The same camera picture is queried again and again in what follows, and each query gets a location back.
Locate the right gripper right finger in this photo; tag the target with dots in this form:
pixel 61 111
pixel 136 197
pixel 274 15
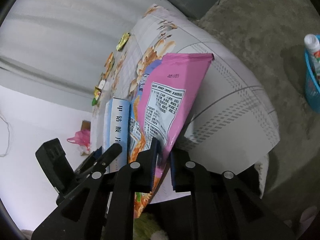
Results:
pixel 221 207

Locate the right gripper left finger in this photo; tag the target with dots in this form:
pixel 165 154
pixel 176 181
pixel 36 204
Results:
pixel 102 206

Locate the blue white medicine box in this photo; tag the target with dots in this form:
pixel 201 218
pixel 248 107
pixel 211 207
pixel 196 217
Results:
pixel 116 130

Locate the pink snack bag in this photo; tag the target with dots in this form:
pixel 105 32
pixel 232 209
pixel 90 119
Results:
pixel 163 99

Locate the white bottle red cap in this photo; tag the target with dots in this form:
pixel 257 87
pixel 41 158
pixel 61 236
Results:
pixel 311 43

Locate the blue plastic trash basket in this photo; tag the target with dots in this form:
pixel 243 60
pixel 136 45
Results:
pixel 311 84

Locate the pink plastic bag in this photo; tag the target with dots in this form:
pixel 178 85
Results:
pixel 81 138

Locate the green small packet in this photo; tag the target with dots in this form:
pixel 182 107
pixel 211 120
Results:
pixel 94 101

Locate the floral tablecloth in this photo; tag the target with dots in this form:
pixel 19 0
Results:
pixel 232 124

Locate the yellow small packet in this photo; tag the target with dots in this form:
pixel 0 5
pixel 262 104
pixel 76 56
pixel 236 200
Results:
pixel 97 92

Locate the white brown small packet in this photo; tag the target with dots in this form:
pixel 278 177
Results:
pixel 101 84

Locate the orange snack packet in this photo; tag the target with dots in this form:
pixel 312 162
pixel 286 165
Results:
pixel 108 65

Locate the yellow crumpled wrapper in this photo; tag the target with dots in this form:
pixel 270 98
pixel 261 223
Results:
pixel 123 40

